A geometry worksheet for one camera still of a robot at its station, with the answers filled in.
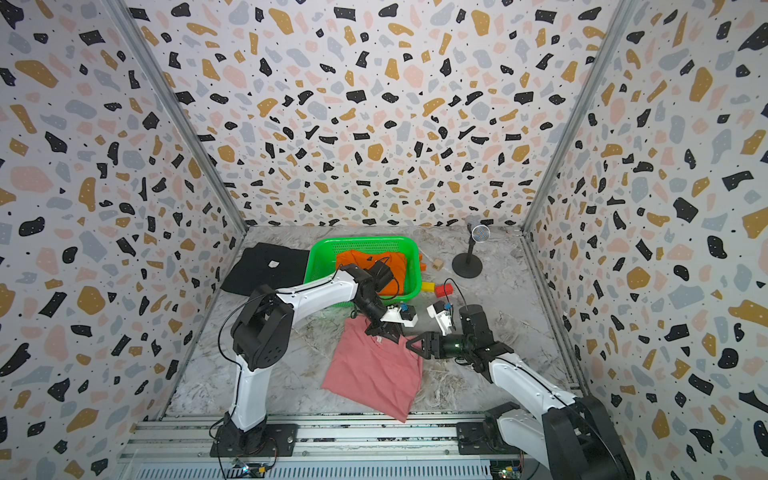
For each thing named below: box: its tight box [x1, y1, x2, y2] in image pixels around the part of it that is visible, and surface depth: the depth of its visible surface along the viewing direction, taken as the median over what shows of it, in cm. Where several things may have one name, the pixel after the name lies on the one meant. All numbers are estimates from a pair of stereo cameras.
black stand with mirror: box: [452, 222, 491, 279], surface depth 111 cm
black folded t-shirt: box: [220, 242, 310, 296], surface depth 112 cm
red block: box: [436, 283, 454, 298], surface depth 105 cm
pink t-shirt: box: [321, 316, 424, 423], surface depth 84 cm
